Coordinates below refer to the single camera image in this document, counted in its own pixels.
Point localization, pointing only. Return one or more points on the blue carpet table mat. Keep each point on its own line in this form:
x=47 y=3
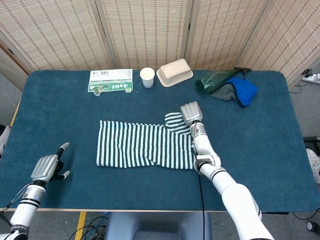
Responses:
x=62 y=112

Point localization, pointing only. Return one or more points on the blue grey cloth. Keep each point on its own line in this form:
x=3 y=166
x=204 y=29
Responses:
x=246 y=92

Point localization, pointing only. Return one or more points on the beige food container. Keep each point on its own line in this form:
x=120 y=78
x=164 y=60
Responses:
x=175 y=70

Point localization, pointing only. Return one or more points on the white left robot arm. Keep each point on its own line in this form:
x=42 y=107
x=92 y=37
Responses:
x=25 y=207

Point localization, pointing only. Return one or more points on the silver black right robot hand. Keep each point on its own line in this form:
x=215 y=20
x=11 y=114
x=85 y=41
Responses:
x=191 y=113

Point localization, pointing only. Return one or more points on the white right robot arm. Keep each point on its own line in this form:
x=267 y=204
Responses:
x=232 y=190

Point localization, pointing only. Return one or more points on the black floor equipment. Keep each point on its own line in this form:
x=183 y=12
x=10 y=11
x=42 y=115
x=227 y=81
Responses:
x=312 y=140

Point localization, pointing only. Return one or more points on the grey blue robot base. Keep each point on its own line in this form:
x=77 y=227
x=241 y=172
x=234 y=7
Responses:
x=157 y=225

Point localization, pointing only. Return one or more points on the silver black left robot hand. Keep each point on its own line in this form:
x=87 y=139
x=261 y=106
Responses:
x=45 y=167

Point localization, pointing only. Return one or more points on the white sneaker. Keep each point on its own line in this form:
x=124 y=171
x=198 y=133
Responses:
x=313 y=162

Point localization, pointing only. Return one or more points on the green plastic bottle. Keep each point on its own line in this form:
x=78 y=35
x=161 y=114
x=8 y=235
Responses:
x=212 y=80

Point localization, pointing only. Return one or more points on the green white striped T-shirt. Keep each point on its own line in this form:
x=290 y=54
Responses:
x=130 y=142

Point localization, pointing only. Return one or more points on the green white flat paper package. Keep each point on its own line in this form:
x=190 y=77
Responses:
x=110 y=75

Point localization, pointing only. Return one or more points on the black round floor object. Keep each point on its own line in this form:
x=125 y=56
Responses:
x=312 y=226

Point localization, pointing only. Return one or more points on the white paper cup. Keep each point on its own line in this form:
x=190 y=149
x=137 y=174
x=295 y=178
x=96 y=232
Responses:
x=147 y=80

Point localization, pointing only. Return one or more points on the white power strip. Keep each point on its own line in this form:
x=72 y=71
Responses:
x=313 y=77

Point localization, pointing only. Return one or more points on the woven folding screen panel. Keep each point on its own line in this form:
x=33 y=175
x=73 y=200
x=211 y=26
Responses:
x=50 y=32
x=145 y=32
x=220 y=32
x=292 y=37
x=10 y=67

